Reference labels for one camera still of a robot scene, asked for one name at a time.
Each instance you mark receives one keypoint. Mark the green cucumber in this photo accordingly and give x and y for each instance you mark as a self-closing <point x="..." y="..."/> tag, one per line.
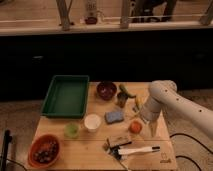
<point x="124" y="90"/>

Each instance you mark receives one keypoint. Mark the dark red bowl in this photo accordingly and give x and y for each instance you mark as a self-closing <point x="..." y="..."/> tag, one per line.
<point x="106" y="90"/>

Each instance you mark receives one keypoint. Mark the small wooden block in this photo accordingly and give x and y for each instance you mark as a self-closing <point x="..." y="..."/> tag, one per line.
<point x="118" y="140"/>

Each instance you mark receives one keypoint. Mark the white handled brush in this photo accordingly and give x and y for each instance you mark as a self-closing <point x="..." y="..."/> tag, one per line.
<point x="145" y="149"/>

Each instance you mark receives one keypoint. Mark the green plastic tray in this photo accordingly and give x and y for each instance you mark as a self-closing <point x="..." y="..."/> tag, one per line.
<point x="66" y="97"/>

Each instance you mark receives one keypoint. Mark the dark metal cup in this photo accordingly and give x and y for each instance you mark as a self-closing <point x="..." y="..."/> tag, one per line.
<point x="121" y="99"/>

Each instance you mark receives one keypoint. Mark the orange bowl with contents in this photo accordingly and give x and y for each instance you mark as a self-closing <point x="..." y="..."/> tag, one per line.
<point x="44" y="151"/>

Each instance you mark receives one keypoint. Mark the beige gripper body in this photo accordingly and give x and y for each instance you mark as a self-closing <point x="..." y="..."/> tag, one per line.
<point x="153" y="128"/>

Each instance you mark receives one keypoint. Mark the red apple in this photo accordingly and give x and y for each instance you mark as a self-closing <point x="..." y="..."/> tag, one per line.
<point x="135" y="127"/>

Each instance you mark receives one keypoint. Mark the blue sponge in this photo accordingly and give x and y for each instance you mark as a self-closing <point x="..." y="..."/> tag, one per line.
<point x="114" y="117"/>

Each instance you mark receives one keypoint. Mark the white paper cup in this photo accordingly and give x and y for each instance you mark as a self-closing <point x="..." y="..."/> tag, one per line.
<point x="92" y="122"/>

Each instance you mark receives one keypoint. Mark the small green cup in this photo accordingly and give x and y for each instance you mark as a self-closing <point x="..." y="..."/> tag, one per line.
<point x="71" y="130"/>

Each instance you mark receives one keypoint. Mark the yellow banana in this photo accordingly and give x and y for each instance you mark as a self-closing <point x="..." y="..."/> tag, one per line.
<point x="138" y="103"/>

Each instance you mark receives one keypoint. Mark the small wooden table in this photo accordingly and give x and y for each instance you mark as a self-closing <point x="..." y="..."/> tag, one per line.
<point x="86" y="152"/>

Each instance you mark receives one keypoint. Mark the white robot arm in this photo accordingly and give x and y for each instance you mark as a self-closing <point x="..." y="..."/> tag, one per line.
<point x="164" y="92"/>

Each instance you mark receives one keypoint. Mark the black stand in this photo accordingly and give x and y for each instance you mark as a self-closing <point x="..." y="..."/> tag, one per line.
<point x="3" y="156"/>

